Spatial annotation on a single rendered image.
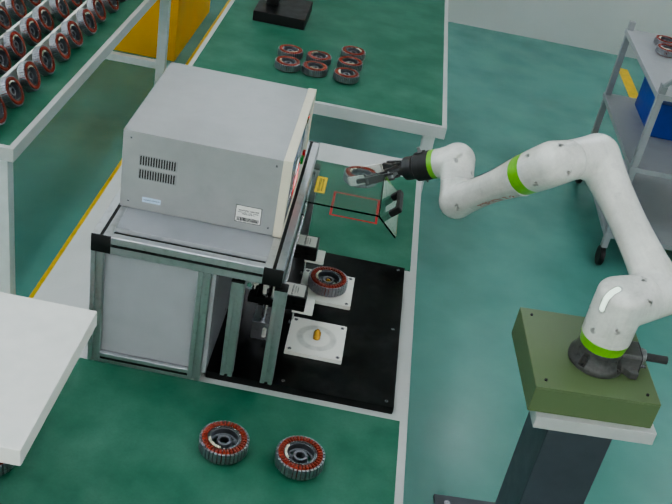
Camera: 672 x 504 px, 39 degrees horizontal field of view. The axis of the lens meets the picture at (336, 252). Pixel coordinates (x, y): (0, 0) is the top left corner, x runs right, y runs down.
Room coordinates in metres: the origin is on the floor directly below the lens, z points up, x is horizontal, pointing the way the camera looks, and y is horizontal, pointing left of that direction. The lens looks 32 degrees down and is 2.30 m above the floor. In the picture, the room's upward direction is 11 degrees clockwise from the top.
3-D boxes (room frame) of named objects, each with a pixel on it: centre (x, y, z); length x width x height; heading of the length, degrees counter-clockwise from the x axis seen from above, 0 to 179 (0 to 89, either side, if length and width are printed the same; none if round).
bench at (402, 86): (4.47, 0.21, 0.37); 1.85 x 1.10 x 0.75; 0
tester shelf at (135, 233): (2.10, 0.33, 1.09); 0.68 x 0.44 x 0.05; 0
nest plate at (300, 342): (1.98, 0.01, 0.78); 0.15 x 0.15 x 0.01; 0
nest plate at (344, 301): (2.22, 0.01, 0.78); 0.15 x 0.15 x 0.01; 0
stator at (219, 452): (1.55, 0.16, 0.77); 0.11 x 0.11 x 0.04
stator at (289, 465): (1.55, -0.01, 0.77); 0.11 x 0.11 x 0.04
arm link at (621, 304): (2.05, -0.74, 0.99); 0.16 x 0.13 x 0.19; 128
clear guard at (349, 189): (2.30, 0.01, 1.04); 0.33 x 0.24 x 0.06; 90
